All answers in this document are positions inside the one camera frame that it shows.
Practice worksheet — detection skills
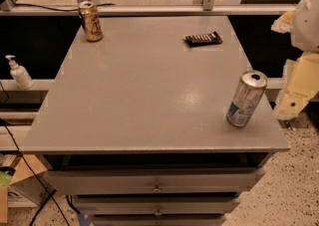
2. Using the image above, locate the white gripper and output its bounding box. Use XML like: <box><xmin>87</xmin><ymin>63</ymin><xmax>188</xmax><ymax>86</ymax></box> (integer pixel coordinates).
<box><xmin>271</xmin><ymin>0</ymin><xmax>319</xmax><ymax>119</ymax></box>

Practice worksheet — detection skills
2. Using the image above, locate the grey drawer cabinet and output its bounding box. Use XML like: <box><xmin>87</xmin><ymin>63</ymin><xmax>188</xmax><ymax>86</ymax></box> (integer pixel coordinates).
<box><xmin>21</xmin><ymin>15</ymin><xmax>291</xmax><ymax>226</ymax></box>

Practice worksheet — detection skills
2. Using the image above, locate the middle grey drawer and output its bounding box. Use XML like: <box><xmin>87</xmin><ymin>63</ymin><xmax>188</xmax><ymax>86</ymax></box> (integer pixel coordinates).
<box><xmin>75</xmin><ymin>196</ymin><xmax>239</xmax><ymax>216</ymax></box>

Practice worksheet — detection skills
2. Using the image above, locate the black snack bar wrapper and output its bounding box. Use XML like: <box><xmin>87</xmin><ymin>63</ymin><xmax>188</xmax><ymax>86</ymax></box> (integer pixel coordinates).
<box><xmin>184</xmin><ymin>31</ymin><xmax>222</xmax><ymax>47</ymax></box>

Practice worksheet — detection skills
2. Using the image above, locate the cardboard box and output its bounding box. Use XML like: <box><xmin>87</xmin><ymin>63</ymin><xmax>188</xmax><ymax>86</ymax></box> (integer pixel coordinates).
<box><xmin>0</xmin><ymin>154</ymin><xmax>53</xmax><ymax>223</ymax></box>

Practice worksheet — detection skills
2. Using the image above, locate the silver blue redbull can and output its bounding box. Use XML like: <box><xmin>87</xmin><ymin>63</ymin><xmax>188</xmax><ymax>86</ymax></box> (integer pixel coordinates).
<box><xmin>226</xmin><ymin>71</ymin><xmax>267</xmax><ymax>127</ymax></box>

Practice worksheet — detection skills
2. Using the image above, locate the white pump bottle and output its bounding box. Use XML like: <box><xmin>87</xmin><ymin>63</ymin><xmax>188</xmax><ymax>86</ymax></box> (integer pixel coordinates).
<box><xmin>5</xmin><ymin>55</ymin><xmax>34</xmax><ymax>90</ymax></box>

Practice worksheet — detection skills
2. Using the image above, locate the black cable on floor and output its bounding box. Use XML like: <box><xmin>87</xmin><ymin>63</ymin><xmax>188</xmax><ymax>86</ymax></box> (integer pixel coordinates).
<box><xmin>0</xmin><ymin>80</ymin><xmax>71</xmax><ymax>226</ymax></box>

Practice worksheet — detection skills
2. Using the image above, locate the metal frame rail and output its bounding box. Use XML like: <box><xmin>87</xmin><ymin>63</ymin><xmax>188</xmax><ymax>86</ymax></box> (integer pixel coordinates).
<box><xmin>0</xmin><ymin>4</ymin><xmax>294</xmax><ymax>17</ymax></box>

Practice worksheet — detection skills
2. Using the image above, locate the orange soda can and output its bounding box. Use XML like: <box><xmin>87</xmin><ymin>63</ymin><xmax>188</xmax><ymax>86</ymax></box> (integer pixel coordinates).
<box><xmin>78</xmin><ymin>1</ymin><xmax>104</xmax><ymax>42</ymax></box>

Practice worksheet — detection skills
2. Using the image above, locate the bottom grey drawer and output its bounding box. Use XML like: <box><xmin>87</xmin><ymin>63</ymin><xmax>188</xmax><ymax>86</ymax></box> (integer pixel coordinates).
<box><xmin>92</xmin><ymin>215</ymin><xmax>226</xmax><ymax>226</ymax></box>

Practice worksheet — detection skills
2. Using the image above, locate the top grey drawer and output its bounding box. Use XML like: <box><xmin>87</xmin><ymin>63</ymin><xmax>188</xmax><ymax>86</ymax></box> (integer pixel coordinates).
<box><xmin>45</xmin><ymin>167</ymin><xmax>265</xmax><ymax>195</ymax></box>

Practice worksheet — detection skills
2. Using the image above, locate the grey drawer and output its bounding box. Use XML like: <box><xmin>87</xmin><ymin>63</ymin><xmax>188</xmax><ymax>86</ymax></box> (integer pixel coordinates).
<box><xmin>45</xmin><ymin>167</ymin><xmax>265</xmax><ymax>195</ymax></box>
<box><xmin>92</xmin><ymin>215</ymin><xmax>226</xmax><ymax>226</ymax></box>
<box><xmin>75</xmin><ymin>196</ymin><xmax>239</xmax><ymax>216</ymax></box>

